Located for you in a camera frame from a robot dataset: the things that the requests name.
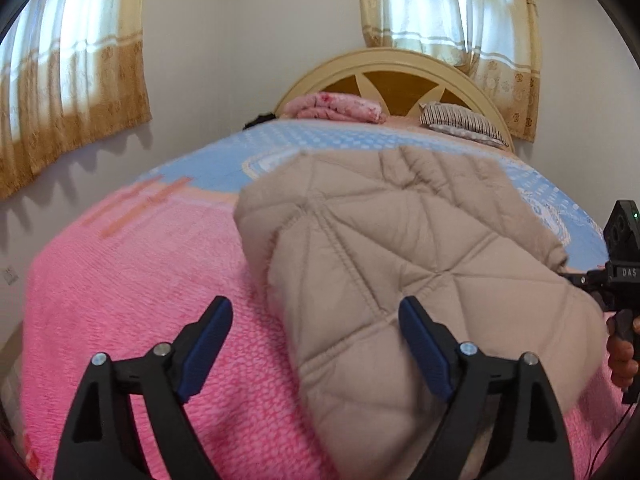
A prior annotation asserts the striped pillow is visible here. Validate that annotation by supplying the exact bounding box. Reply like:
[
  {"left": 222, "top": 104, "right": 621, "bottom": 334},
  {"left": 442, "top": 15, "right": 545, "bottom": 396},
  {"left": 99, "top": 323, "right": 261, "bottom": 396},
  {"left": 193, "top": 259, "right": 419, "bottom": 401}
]
[{"left": 420, "top": 102, "right": 511, "bottom": 150}]

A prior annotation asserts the wall power socket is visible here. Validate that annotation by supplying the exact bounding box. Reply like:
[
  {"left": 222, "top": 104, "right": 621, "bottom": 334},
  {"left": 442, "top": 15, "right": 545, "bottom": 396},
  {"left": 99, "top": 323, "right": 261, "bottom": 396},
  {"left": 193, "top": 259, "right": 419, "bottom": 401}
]
[{"left": 2, "top": 266, "right": 18, "bottom": 285}]

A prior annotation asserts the beige curtain behind headboard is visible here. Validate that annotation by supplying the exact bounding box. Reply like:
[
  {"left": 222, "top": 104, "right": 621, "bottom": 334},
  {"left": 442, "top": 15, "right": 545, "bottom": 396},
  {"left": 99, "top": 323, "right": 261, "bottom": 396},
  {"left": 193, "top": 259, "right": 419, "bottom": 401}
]
[{"left": 360, "top": 0, "right": 541, "bottom": 142}]

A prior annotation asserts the beige quilted puffer jacket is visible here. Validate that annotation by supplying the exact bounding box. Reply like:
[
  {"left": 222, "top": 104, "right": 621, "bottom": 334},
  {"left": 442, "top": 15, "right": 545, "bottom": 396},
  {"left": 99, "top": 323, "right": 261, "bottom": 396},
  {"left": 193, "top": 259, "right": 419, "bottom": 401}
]
[{"left": 234, "top": 146, "right": 606, "bottom": 479}]

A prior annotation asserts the person's right hand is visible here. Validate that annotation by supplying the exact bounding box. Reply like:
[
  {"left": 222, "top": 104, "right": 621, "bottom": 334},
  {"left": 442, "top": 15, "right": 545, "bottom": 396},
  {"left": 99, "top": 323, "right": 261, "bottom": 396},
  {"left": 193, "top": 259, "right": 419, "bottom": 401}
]
[{"left": 606, "top": 316, "right": 639, "bottom": 391}]

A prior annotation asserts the blue and pink bedspread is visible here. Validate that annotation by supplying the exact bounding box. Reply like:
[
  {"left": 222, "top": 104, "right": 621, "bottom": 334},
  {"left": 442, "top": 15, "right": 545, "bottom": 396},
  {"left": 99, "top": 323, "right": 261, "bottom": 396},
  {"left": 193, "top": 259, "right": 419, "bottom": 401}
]
[{"left": 21, "top": 120, "right": 606, "bottom": 479}]

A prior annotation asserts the cream wooden headboard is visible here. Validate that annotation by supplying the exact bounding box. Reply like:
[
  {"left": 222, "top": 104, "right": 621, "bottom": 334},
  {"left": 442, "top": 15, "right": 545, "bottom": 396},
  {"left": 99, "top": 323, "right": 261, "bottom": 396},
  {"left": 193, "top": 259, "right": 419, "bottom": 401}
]
[{"left": 274, "top": 48, "right": 514, "bottom": 152}]

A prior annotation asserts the black item beside bed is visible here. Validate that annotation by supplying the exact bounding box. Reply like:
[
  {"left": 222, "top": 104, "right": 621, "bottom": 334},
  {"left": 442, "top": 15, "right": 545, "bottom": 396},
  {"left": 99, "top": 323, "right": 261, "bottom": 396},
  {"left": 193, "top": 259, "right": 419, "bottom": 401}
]
[{"left": 243, "top": 113, "right": 277, "bottom": 130}]

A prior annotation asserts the beige curtain on side window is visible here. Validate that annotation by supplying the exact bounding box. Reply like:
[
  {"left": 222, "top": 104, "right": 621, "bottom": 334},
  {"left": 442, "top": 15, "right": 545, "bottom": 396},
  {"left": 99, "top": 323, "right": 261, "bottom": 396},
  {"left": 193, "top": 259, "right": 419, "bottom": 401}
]
[{"left": 1, "top": 0, "right": 151, "bottom": 197}]

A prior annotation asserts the folded pink floral blanket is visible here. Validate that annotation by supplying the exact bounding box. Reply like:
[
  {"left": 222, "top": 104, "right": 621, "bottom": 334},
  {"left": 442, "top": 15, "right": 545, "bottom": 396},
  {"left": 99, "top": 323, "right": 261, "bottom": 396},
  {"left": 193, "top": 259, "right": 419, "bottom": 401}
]
[{"left": 281, "top": 92, "right": 386, "bottom": 125}]

